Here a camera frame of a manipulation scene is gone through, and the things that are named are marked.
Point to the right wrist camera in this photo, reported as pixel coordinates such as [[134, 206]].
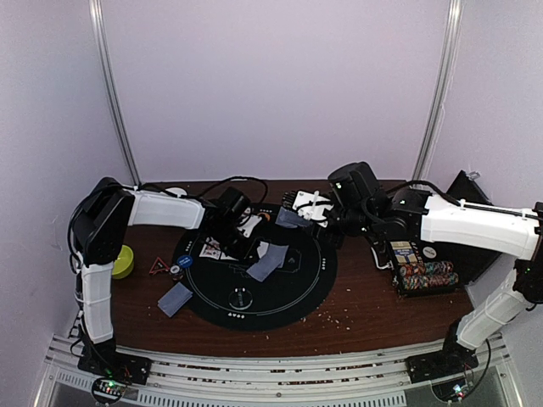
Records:
[[307, 203]]

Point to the black poker chip case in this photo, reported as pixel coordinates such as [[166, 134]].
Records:
[[420, 268]]

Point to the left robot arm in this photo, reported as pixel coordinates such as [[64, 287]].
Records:
[[95, 236]]

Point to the right aluminium frame post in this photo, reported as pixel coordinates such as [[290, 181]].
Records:
[[443, 82]]

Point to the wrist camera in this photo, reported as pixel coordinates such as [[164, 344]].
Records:
[[249, 224], [307, 203]]

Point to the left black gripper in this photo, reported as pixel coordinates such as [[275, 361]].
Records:
[[244, 254]]

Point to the round black poker mat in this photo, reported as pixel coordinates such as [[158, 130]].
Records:
[[225, 295]]

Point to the grey card deck box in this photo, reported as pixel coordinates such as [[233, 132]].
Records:
[[291, 220]]

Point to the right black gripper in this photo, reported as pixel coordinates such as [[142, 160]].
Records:
[[324, 229]]

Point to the face-up king playing card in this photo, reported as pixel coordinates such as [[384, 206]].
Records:
[[211, 249]]

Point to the orange white bowl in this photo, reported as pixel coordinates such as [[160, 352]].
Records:
[[177, 191]]

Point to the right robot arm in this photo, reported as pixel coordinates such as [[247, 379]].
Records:
[[418, 210]]

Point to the red black triangle token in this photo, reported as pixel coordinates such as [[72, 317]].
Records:
[[158, 266]]

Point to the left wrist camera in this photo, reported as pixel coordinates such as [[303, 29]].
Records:
[[249, 224]]

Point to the orange big blind button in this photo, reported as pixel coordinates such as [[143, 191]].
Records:
[[266, 216]]

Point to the blue small blind button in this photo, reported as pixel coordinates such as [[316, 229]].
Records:
[[184, 261]]

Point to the lime green bowl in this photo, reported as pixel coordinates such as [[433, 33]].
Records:
[[124, 263]]

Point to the blue patterned card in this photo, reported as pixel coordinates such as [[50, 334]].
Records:
[[174, 299], [262, 269], [276, 254]]

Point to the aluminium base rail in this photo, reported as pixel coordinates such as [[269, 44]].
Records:
[[372, 378]]

